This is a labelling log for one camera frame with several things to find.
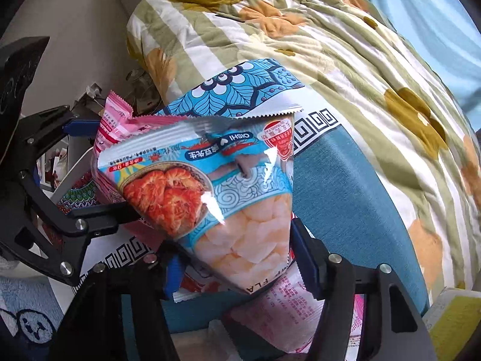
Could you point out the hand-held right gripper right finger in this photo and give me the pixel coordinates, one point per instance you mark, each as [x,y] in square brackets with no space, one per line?
[305,257]

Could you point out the thin dark stick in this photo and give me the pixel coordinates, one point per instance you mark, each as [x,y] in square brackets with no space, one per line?
[230,17]

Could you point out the blue patterned folding table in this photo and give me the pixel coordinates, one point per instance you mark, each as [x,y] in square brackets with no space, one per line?
[338,195]

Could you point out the blue patterned rug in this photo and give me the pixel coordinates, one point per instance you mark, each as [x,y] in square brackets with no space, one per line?
[30,319]

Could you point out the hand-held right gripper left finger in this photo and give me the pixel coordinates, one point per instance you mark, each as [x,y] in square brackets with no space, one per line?
[173,274]

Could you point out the floral striped blanket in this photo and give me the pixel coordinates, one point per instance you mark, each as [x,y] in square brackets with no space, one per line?
[338,45]

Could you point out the light blue window cloth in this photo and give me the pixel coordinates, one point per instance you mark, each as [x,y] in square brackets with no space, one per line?
[432,26]

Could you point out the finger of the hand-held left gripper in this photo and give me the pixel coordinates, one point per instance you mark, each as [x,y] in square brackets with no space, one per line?
[75,225]
[80,126]

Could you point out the pale pink snack packet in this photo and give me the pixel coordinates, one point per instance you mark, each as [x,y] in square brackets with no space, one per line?
[278,308]

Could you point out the blue shrimp cracker packet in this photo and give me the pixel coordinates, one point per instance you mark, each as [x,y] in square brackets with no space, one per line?
[210,188]

